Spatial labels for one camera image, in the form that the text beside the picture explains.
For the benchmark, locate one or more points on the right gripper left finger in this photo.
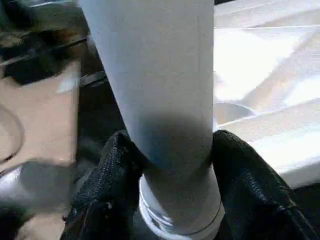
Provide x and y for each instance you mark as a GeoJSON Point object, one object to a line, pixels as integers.
{"type": "Point", "coordinates": [107, 192]}

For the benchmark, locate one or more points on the white plastic table leg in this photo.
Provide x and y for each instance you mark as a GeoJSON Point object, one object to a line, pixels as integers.
{"type": "Point", "coordinates": [155, 75]}

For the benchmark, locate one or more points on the white plastic table top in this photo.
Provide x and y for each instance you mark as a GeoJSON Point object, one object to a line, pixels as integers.
{"type": "Point", "coordinates": [262, 62]}

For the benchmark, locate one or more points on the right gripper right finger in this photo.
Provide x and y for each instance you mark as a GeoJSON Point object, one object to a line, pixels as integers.
{"type": "Point", "coordinates": [255, 195]}

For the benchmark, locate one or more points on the black quilted mat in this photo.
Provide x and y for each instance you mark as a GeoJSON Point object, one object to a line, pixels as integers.
{"type": "Point", "coordinates": [100, 112]}

